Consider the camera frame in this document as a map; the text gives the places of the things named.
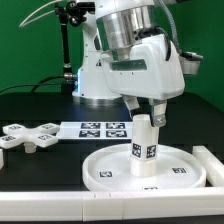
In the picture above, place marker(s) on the white fence rail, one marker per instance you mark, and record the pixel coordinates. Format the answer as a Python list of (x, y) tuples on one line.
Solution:
[(94, 206), (214, 168)]

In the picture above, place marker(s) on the white front fence rail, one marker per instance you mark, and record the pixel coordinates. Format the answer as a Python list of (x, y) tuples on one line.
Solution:
[(94, 206)]

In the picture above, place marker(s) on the white round table top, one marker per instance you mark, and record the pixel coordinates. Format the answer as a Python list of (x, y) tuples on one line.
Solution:
[(115, 168)]

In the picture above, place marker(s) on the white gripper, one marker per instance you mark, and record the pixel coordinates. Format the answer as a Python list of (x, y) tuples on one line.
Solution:
[(146, 73)]

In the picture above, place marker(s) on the white cross-shaped table base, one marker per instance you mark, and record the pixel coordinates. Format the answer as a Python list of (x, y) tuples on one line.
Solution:
[(31, 138)]

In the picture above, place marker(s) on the white left fence piece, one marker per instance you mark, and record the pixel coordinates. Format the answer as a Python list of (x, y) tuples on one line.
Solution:
[(1, 159)]

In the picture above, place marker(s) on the white right fence rail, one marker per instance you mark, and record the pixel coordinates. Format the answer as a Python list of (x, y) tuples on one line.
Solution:
[(214, 168)]

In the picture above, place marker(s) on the white marker tag plate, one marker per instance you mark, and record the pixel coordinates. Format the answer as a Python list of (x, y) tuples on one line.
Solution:
[(95, 130)]

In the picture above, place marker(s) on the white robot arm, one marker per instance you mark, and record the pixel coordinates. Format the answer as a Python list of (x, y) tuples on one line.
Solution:
[(127, 56)]

